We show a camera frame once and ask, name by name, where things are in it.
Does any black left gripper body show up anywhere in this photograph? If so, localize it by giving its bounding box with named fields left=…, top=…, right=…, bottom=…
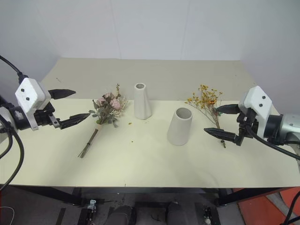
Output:
left=34, top=101, right=62, bottom=130

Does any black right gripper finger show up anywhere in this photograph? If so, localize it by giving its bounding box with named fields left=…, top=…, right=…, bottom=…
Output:
left=203, top=127, right=236, bottom=142
left=215, top=104, right=240, bottom=115

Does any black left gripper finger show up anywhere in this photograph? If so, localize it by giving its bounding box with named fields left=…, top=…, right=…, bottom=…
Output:
left=59, top=113, right=91, bottom=130
left=47, top=89, right=77, bottom=100

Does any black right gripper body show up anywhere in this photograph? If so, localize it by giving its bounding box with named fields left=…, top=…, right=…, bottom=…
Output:
left=235, top=108, right=258, bottom=147

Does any wide white ceramic vase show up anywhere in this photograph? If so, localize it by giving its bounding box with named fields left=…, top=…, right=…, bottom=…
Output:
left=166, top=107, right=194, bottom=146

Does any narrow white ceramic vase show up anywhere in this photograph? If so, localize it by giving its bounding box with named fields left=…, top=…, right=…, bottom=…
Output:
left=133, top=82, right=153, bottom=120

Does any yellow dried flower bunch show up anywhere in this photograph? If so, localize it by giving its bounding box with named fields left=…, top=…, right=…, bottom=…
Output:
left=184, top=84, right=227, bottom=149

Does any pink rose bouquet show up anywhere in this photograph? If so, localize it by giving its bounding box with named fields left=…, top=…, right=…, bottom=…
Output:
left=77, top=82, right=128, bottom=159

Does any orange floor mat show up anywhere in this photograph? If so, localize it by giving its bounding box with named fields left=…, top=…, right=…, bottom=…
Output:
left=237, top=187, right=300, bottom=225

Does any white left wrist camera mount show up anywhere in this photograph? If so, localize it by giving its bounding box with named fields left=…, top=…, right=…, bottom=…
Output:
left=15, top=78, right=52, bottom=131

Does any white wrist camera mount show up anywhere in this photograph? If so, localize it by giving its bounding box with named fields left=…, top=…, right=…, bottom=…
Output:
left=15, top=78, right=52, bottom=131
left=238, top=85, right=273, bottom=142

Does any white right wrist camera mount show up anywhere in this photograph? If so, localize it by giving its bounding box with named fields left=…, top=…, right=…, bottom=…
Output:
left=238, top=85, right=273, bottom=142

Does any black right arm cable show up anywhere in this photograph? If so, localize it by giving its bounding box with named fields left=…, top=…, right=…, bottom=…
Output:
left=247, top=127, right=300, bottom=161

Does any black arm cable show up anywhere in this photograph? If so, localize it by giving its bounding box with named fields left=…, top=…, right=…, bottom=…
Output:
left=247, top=127, right=300, bottom=161
left=0, top=55, right=30, bottom=82
left=0, top=114, right=25, bottom=191

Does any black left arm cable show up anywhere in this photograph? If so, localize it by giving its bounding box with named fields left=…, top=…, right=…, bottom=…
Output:
left=0, top=55, right=30, bottom=82
left=0, top=114, right=25, bottom=191

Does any black metal table frame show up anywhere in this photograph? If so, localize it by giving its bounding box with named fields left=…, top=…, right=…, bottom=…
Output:
left=6, top=184, right=300, bottom=207

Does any black floor cable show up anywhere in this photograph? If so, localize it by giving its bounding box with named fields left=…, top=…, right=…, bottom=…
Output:
left=284, top=187, right=300, bottom=225

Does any thin white wire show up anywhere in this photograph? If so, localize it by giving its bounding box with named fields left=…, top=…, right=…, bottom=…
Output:
left=0, top=205, right=15, bottom=225

